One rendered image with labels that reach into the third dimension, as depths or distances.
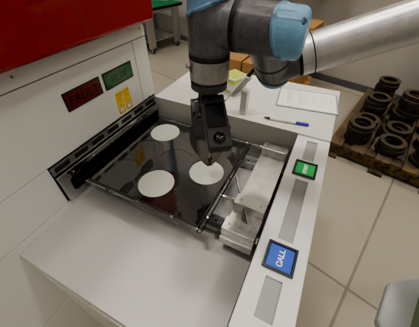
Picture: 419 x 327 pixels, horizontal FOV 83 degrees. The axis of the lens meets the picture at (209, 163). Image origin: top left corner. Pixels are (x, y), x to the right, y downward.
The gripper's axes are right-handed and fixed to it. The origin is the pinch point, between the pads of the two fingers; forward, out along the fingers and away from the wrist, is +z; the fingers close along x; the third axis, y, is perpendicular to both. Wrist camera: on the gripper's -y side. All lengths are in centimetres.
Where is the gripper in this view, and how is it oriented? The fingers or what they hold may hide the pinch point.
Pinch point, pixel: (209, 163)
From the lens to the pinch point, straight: 57.9
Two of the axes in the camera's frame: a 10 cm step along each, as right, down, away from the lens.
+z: -0.1, 7.4, 6.7
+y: -1.4, -6.7, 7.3
